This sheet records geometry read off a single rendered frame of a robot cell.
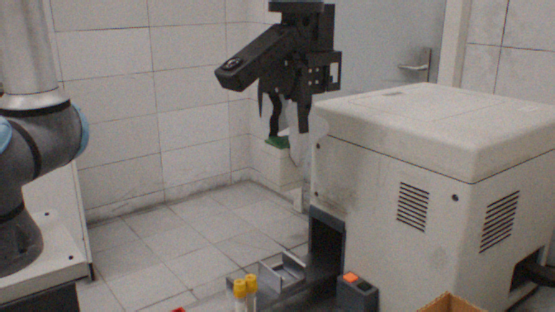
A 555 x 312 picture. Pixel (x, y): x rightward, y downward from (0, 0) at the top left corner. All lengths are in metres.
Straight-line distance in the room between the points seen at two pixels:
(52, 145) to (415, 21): 1.64
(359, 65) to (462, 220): 1.84
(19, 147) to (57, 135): 0.08
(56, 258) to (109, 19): 2.08
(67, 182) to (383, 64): 1.54
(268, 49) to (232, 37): 2.61
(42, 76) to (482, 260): 0.73
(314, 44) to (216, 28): 2.50
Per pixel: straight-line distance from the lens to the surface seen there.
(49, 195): 2.25
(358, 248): 0.71
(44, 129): 0.87
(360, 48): 2.36
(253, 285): 0.61
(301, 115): 0.58
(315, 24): 0.62
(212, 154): 3.24
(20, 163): 0.83
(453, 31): 2.04
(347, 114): 0.66
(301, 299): 0.76
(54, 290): 0.87
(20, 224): 0.86
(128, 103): 2.91
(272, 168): 0.63
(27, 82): 0.87
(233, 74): 0.54
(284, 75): 0.59
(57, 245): 0.92
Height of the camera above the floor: 1.33
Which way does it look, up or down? 20 degrees down
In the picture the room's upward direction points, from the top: straight up
